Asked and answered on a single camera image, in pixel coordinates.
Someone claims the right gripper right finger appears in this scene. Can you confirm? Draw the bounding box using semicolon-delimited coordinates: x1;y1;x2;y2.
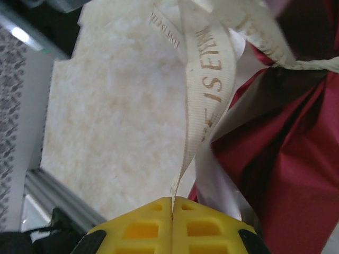
172;197;271;254

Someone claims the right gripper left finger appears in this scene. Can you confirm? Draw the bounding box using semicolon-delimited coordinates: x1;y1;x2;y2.
71;197;173;254

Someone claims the burgundy wrapping paper sheet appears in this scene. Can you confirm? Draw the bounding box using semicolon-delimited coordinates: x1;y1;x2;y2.
188;0;339;254

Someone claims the cream printed ribbon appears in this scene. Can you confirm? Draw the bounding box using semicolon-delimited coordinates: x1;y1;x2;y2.
149;0;339;212

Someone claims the aluminium profile frame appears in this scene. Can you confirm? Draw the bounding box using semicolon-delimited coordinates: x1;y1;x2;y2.
0;0;108;232

